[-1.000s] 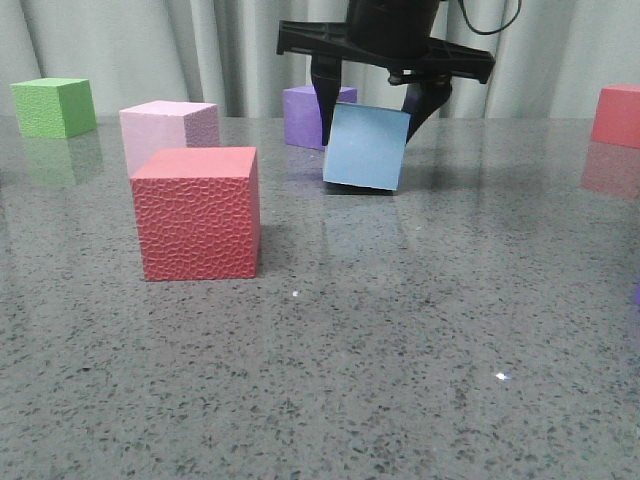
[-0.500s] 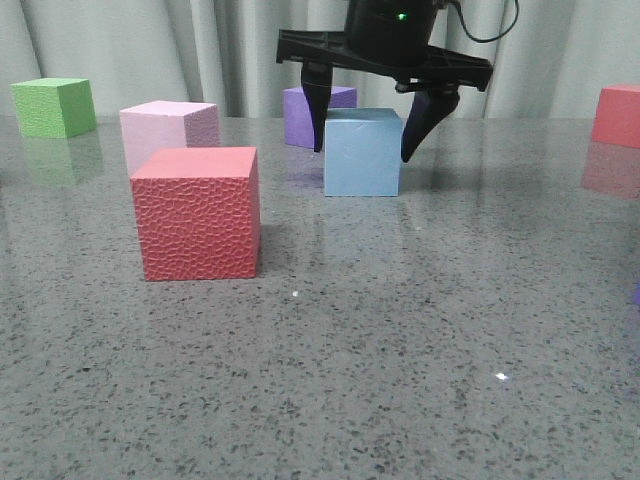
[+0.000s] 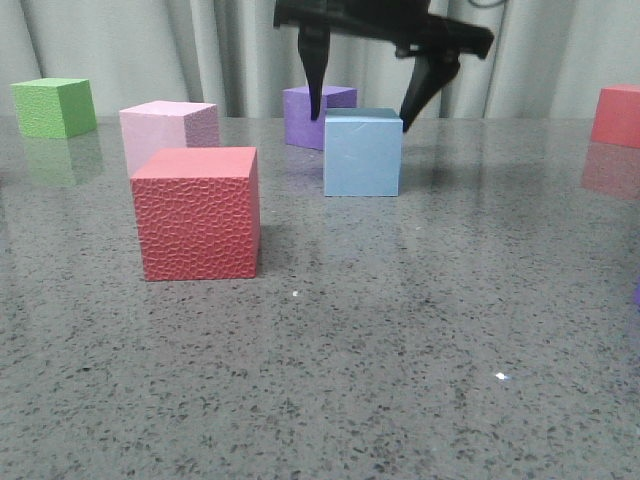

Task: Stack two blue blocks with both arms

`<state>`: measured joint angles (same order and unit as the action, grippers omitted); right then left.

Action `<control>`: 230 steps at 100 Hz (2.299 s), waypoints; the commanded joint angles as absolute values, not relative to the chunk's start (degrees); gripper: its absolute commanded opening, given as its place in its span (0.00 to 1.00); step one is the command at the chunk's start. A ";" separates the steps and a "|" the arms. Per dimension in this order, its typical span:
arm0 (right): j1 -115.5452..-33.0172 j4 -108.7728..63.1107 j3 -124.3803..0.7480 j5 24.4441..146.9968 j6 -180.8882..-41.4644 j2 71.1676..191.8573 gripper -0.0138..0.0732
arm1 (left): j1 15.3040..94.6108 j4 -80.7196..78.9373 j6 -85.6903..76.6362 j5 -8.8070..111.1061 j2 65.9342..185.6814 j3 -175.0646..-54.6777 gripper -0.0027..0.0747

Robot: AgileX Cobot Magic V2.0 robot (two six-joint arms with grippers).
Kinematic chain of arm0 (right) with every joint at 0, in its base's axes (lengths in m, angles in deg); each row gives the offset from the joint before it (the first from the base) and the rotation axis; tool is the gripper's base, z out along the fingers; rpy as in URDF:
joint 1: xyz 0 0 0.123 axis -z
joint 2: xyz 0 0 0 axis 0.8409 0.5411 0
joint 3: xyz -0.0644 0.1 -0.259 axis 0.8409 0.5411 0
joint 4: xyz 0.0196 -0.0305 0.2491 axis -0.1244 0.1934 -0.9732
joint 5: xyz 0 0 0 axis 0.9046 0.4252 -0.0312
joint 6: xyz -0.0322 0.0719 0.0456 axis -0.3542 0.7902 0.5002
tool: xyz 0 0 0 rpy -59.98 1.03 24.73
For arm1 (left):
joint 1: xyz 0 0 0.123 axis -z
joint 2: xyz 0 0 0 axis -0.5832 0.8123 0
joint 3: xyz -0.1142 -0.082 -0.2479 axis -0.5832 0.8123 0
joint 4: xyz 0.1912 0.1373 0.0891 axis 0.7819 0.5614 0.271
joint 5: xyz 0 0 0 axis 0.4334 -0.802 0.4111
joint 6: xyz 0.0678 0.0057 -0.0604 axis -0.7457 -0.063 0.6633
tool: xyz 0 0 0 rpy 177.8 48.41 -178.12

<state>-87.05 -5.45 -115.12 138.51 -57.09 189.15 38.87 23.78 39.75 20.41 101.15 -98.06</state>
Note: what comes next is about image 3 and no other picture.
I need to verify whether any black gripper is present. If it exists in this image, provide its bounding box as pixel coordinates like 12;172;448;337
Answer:
274;1;494;133

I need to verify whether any grey-green curtain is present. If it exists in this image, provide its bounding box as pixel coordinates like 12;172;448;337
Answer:
1;1;639;119

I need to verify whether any pink foam cube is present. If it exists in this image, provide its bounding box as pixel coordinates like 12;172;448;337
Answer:
119;100;220;176

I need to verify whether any purple foam cube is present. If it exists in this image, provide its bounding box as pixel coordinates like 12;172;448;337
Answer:
283;85;358;150

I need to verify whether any large red textured cube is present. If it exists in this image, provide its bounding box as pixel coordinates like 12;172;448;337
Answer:
130;147;261;281

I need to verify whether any green foam cube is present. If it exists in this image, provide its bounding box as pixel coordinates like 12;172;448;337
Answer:
11;78;97;139

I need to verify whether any red cube at right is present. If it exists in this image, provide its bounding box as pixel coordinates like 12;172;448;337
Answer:
591;84;640;148

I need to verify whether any light blue foam cube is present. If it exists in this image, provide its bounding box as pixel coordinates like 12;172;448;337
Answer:
323;108;403;197

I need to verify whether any purple cube at edge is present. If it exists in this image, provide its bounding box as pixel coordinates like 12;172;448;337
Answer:
633;278;640;307

